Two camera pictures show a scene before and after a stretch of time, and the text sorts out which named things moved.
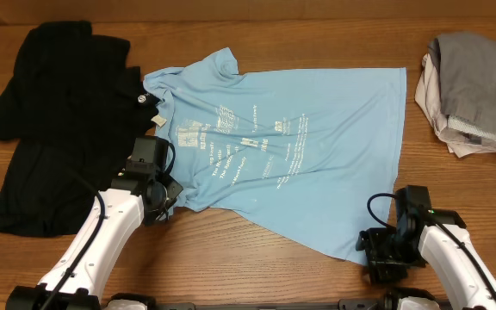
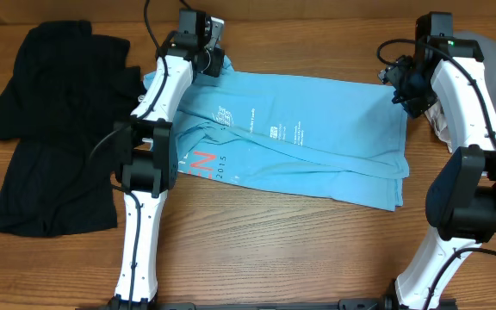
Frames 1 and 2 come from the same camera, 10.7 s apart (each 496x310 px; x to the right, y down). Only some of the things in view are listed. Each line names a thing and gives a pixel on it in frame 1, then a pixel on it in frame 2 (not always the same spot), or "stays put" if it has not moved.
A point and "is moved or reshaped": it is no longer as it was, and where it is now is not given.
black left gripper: x=174 y=187 -> x=215 y=65
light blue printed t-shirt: x=307 y=157 is moved or reshaped
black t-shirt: x=69 y=116 stays put
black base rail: x=357 y=305 stays put
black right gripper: x=383 y=274 -> x=416 y=104
